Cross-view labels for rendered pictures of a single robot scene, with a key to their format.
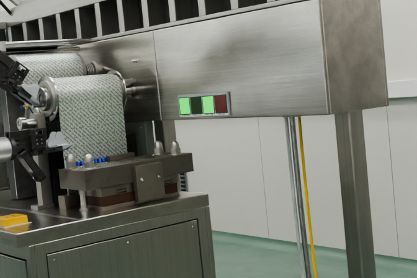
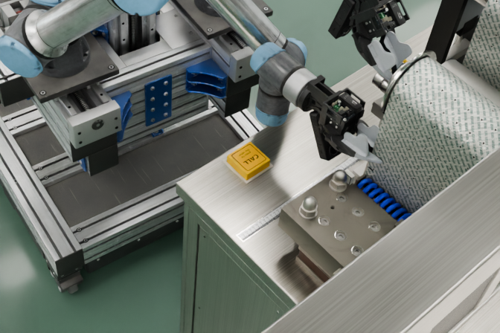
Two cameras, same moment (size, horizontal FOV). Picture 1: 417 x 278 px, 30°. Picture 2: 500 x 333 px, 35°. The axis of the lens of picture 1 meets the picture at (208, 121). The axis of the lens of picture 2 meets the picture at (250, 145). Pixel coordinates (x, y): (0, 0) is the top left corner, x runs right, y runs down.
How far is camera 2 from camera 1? 2.34 m
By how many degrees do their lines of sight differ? 82
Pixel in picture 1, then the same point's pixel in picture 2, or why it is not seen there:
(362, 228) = not seen: outside the picture
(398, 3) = not seen: outside the picture
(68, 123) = (389, 139)
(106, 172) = (306, 237)
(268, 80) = not seen: outside the picture
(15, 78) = (368, 26)
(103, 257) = (249, 289)
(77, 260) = (225, 262)
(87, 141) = (405, 178)
